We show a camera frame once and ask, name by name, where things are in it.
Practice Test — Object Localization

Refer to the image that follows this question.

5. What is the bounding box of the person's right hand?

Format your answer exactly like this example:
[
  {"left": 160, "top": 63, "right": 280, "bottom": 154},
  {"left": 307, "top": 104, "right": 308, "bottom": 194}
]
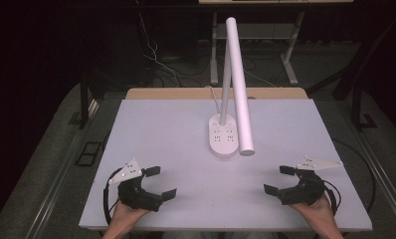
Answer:
[{"left": 290, "top": 194, "right": 338, "bottom": 231}]

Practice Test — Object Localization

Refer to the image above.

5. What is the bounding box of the white metal desk frame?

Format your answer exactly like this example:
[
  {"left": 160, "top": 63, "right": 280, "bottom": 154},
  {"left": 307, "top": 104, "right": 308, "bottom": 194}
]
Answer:
[{"left": 209, "top": 11, "right": 305, "bottom": 87}]

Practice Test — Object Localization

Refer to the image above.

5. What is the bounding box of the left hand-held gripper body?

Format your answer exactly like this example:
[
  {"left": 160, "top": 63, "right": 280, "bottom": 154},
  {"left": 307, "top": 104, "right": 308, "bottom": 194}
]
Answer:
[{"left": 108, "top": 158, "right": 162, "bottom": 213}]

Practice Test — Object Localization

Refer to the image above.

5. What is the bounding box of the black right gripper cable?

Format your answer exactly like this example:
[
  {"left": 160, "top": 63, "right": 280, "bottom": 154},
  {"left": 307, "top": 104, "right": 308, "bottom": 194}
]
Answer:
[{"left": 322, "top": 178, "right": 342, "bottom": 217}]

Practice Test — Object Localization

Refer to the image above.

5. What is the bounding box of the white desk lamp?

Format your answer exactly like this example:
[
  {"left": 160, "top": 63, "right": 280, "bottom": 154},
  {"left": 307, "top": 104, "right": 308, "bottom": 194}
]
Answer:
[{"left": 208, "top": 16, "right": 257, "bottom": 159}]

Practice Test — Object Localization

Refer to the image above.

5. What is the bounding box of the aluminium floor rail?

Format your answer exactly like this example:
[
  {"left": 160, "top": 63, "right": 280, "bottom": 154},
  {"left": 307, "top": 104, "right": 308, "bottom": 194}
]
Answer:
[
  {"left": 348, "top": 122, "right": 396, "bottom": 233},
  {"left": 24, "top": 99, "right": 101, "bottom": 239}
]

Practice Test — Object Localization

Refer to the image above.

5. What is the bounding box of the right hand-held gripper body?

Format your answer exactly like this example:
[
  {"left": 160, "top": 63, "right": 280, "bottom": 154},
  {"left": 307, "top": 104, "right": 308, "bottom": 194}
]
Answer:
[{"left": 278, "top": 154, "right": 344, "bottom": 206}]

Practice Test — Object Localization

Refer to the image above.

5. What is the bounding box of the white floor cable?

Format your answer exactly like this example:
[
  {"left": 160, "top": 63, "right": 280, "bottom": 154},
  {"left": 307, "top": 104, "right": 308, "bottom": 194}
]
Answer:
[{"left": 136, "top": 12, "right": 183, "bottom": 89}]

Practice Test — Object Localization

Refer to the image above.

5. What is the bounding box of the person's left hand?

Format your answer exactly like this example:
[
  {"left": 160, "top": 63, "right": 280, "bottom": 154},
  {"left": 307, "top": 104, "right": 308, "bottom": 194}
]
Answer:
[{"left": 110, "top": 200, "right": 151, "bottom": 231}]

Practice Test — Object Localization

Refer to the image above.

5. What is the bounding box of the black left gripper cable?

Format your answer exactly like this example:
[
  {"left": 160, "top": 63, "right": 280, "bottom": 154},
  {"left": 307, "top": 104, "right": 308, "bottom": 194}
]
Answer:
[{"left": 101, "top": 167, "right": 124, "bottom": 226}]

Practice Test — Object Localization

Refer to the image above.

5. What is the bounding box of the long black floor cable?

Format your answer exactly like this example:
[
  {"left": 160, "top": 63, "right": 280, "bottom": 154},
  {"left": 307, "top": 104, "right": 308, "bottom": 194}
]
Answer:
[{"left": 331, "top": 138, "right": 377, "bottom": 215}]

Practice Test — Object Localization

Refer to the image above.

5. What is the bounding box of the white lamp cable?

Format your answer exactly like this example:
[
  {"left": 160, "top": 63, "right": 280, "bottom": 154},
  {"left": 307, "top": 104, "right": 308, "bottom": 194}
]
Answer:
[{"left": 204, "top": 85, "right": 222, "bottom": 115}]

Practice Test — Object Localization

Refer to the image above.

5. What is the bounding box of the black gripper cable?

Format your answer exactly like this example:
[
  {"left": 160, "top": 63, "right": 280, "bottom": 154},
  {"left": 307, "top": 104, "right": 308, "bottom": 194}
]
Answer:
[
  {"left": 101, "top": 167, "right": 124, "bottom": 226},
  {"left": 322, "top": 178, "right": 342, "bottom": 217}
]

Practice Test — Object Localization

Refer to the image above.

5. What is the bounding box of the black metal stand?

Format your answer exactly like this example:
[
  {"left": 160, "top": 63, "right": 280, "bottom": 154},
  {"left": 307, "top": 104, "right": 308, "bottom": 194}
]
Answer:
[
  {"left": 331, "top": 49, "right": 379, "bottom": 132},
  {"left": 78, "top": 66, "right": 102, "bottom": 130}
]

